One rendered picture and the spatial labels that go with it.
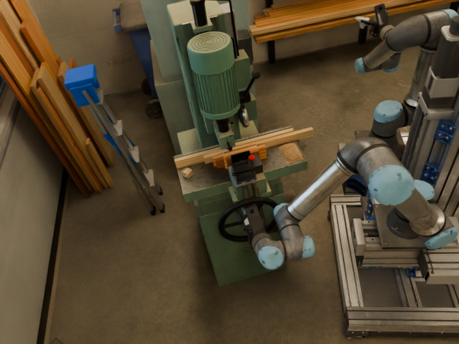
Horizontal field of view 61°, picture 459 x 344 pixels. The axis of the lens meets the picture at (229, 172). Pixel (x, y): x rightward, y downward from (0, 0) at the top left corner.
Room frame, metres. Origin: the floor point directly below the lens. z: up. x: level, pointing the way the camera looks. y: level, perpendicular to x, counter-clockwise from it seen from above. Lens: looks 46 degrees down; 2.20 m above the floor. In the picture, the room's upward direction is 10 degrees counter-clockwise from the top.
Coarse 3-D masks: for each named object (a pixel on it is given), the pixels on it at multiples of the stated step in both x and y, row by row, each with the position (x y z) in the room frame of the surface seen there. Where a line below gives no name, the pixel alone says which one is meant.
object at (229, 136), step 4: (216, 124) 1.43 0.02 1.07; (216, 128) 1.41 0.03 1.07; (216, 132) 1.41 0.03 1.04; (220, 132) 1.37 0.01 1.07; (224, 132) 1.37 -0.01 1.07; (228, 132) 1.36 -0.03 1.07; (232, 132) 1.36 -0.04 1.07; (220, 136) 1.35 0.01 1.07; (224, 136) 1.34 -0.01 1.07; (228, 136) 1.34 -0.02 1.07; (232, 136) 1.34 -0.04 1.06; (220, 140) 1.33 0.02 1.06; (224, 140) 1.33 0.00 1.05; (228, 140) 1.34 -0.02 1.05; (232, 140) 1.34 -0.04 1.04; (220, 144) 1.33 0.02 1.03; (224, 144) 1.33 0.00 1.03; (232, 144) 1.34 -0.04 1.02; (224, 148) 1.33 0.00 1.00
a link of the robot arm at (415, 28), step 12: (408, 24) 1.37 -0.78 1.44; (420, 24) 1.34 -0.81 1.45; (396, 36) 1.38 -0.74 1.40; (408, 36) 1.34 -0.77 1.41; (420, 36) 1.32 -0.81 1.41; (384, 48) 1.45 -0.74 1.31; (396, 48) 1.38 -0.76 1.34; (360, 60) 1.63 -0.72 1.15; (372, 60) 1.53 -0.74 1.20; (384, 60) 1.49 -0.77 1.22; (360, 72) 1.60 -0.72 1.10
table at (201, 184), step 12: (276, 156) 1.33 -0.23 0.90; (180, 168) 1.36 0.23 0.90; (192, 168) 1.35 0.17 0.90; (204, 168) 1.33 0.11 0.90; (216, 168) 1.32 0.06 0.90; (264, 168) 1.26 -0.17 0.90; (276, 168) 1.25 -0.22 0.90; (288, 168) 1.25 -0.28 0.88; (300, 168) 1.26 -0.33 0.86; (180, 180) 1.28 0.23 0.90; (192, 180) 1.27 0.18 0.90; (204, 180) 1.25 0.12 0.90; (216, 180) 1.24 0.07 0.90; (228, 180) 1.23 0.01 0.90; (192, 192) 1.19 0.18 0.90; (204, 192) 1.20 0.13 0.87; (216, 192) 1.21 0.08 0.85; (264, 192) 1.14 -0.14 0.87
